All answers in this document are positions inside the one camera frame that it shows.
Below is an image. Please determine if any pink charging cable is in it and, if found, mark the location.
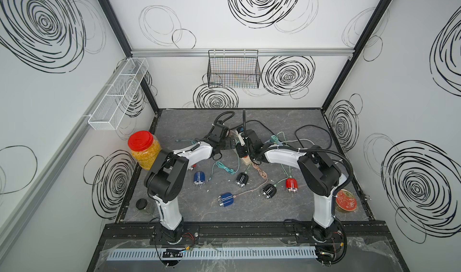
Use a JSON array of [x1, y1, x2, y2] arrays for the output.
[[233, 161, 269, 198]]

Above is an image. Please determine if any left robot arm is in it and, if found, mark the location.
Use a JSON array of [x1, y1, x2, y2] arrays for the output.
[[144, 120, 229, 232]]

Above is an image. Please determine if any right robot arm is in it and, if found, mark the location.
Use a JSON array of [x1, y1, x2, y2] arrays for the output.
[[238, 127, 353, 229]]

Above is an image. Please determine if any beige power strip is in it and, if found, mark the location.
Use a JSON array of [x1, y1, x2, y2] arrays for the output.
[[239, 133, 252, 165]]

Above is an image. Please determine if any teal USB charger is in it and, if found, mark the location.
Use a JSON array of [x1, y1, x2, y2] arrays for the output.
[[270, 135, 283, 146]]

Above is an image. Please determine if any clear jar of yellow flakes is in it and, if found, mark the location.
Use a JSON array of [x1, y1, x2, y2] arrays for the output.
[[128, 131, 162, 171]]

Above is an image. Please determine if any small dark glass jar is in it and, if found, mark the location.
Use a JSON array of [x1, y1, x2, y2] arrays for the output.
[[135, 198, 153, 214]]

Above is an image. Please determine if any red round tin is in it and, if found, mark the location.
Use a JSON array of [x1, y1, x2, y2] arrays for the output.
[[335, 189, 358, 213]]

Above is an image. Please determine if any bundled teal cable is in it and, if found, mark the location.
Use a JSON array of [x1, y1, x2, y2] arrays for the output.
[[208, 160, 240, 181]]

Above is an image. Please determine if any black power strip cord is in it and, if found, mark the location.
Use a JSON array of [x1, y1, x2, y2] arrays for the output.
[[230, 119, 334, 154]]

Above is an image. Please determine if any black wire basket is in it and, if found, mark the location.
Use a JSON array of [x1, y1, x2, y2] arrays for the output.
[[206, 56, 261, 89]]

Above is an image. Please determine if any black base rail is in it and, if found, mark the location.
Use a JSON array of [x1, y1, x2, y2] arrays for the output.
[[102, 219, 390, 246]]

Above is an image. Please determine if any white wire shelf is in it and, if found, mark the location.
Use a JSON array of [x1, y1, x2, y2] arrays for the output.
[[88, 58, 149, 131]]

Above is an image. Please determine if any aluminium wall rail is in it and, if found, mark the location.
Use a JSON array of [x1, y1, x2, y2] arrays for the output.
[[131, 48, 355, 58]]

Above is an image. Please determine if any white slotted cable duct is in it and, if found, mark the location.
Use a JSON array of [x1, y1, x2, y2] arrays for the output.
[[107, 246, 318, 261]]

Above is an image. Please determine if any black corner frame post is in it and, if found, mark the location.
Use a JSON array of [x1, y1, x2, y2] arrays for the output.
[[97, 0, 160, 115]]

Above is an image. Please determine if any right black corner post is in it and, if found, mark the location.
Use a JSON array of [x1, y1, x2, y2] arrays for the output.
[[321, 0, 392, 112]]

